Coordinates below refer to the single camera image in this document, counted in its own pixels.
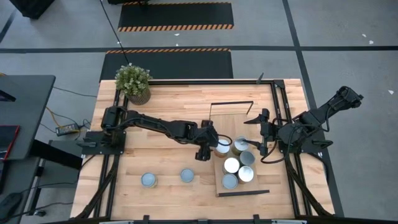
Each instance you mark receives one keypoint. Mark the black desk foot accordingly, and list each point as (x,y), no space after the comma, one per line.
(62,155)

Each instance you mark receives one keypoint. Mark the tin can tan label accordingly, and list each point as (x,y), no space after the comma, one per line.
(247,158)

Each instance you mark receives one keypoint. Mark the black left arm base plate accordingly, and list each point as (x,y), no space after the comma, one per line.
(118,146)

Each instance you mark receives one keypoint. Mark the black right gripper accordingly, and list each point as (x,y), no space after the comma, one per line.
(266,130)

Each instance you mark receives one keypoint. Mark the green soup can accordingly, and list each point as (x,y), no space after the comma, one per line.
(241,144)

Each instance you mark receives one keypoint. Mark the peaches can lavender label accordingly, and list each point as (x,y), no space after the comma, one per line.
(231,165)

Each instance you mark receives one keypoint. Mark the white vegetables can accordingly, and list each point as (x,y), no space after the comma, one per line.
(230,181)

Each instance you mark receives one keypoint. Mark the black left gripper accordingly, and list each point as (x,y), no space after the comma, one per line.
(206,138)

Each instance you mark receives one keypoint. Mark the wooden shelf black metal frame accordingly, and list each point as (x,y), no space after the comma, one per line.
(227,127)

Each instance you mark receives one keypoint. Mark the black aluminium rig frame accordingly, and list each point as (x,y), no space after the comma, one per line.
(202,82)

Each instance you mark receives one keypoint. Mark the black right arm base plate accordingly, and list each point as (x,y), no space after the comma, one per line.
(314,146)

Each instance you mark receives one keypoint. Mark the black power adapter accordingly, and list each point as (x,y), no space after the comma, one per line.
(66,129)

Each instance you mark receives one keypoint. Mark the black desk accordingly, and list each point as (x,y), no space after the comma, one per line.
(28,109)

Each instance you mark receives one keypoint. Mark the orange-red pineapple can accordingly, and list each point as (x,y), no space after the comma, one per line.
(222,148)

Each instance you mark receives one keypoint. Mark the black hazard-striped floor mat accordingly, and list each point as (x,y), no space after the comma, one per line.
(174,15)
(174,65)

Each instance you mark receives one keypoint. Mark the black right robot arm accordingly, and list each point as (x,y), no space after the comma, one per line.
(311,124)

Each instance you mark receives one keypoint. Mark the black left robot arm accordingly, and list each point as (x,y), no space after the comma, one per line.
(155,124)

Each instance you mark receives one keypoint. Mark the short teal can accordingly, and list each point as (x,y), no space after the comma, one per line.
(187,175)

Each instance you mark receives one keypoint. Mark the green plant striped pot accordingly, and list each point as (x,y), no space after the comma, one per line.
(133,81)

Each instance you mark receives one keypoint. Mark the blue cherries can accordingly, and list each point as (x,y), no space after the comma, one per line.
(148,180)

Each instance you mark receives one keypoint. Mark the oranges can yellow label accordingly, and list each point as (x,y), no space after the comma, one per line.
(245,173)

